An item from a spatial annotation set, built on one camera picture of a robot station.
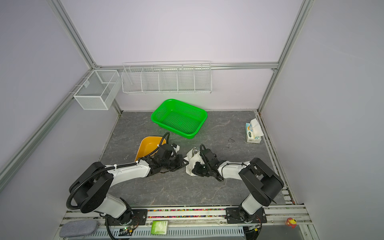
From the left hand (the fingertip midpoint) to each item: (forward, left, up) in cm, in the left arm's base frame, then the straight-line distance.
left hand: (189, 165), depth 84 cm
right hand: (-2, -1, -7) cm, 7 cm away
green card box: (-28, +15, -5) cm, 32 cm away
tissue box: (+21, -44, -1) cm, 49 cm away
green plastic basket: (+43, +6, -7) cm, 44 cm away
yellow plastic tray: (+20, +28, -8) cm, 35 cm away
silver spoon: (+12, -4, -6) cm, 14 cm away
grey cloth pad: (-26, +53, -4) cm, 59 cm away
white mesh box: (+48, +57, +19) cm, 77 cm away
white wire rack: (+54, +10, +22) cm, 59 cm away
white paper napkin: (+6, -1, -6) cm, 9 cm away
